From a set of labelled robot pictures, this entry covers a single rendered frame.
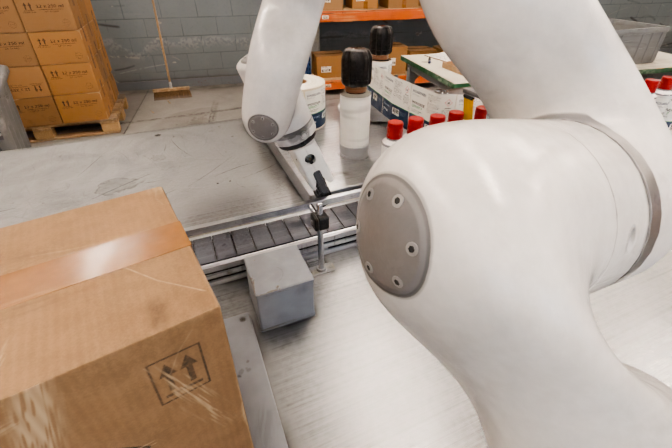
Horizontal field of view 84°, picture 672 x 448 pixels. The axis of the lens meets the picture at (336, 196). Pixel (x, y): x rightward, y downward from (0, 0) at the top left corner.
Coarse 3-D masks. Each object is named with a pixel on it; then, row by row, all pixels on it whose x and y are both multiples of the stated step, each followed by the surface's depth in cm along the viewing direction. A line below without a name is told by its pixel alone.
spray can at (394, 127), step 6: (390, 120) 78; (396, 120) 78; (390, 126) 77; (396, 126) 76; (402, 126) 77; (390, 132) 77; (396, 132) 77; (402, 132) 78; (384, 138) 80; (390, 138) 78; (396, 138) 78; (384, 144) 79; (390, 144) 78; (384, 150) 79
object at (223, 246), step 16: (336, 208) 87; (352, 208) 87; (272, 224) 82; (288, 224) 82; (304, 224) 82; (336, 224) 82; (352, 224) 82; (208, 240) 77; (224, 240) 77; (240, 240) 77; (256, 240) 77; (272, 240) 77; (288, 240) 77; (208, 256) 73; (224, 256) 73
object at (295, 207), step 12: (348, 192) 77; (360, 192) 78; (300, 204) 74; (324, 204) 76; (240, 216) 70; (252, 216) 70; (264, 216) 71; (192, 228) 67; (204, 228) 68; (216, 228) 68
